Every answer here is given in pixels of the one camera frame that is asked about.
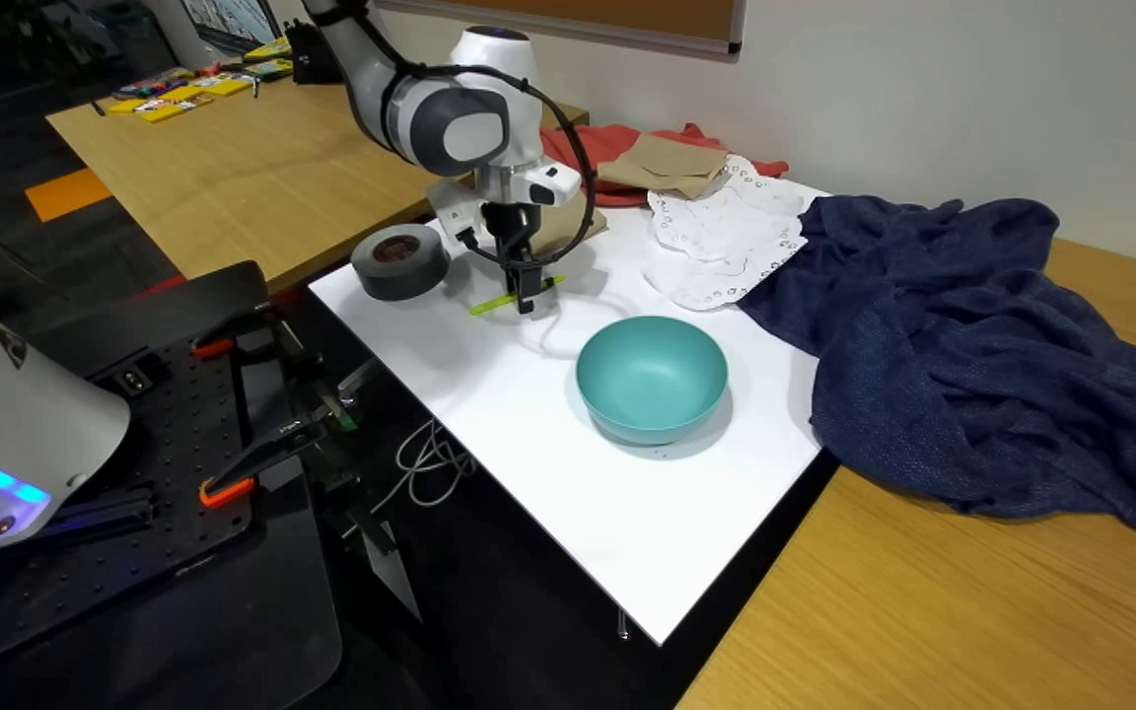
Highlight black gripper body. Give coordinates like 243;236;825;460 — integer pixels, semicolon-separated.
477;192;548;276

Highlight yellow-green marker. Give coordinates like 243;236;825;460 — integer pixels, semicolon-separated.
466;272;570;319

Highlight white robot base with LEDs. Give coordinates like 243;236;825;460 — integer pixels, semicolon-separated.
0;269;135;573

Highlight teal plastic bowl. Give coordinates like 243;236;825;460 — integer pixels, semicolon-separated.
570;313;734;449

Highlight white table board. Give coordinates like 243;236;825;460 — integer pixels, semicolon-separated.
306;168;847;647

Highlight red cloth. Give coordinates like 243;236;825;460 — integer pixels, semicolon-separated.
540;118;793;213

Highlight grey tape roll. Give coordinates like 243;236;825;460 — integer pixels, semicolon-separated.
349;222;454;305

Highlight small folded tan cloth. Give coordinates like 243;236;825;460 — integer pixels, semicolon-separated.
594;129;729;205

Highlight white lace cloth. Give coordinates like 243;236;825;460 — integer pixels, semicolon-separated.
637;154;826;317

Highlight wooden desk with packages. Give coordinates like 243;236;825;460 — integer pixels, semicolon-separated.
41;54;591;286

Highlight yellow packages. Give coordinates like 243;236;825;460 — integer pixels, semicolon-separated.
97;37;299;129

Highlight black mounting plate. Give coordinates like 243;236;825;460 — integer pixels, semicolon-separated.
0;255;346;647

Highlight navy blue towel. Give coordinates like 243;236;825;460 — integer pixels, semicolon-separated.
734;192;1136;532

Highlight wooden desk under towel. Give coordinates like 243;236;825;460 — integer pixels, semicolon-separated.
673;234;1136;710

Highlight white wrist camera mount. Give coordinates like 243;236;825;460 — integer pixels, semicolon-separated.
428;158;587;264

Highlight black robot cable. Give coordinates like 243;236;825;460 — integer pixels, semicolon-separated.
499;69;594;269

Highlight white cable bundle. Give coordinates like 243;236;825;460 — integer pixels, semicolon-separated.
367;418;474;518

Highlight cork board with frame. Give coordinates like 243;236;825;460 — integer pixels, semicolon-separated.
367;0;746;63

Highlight small orange-handled black clamp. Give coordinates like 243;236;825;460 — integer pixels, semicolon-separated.
187;305;321;376

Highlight large orange-handled black clamp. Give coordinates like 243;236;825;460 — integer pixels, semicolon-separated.
194;389;362;511

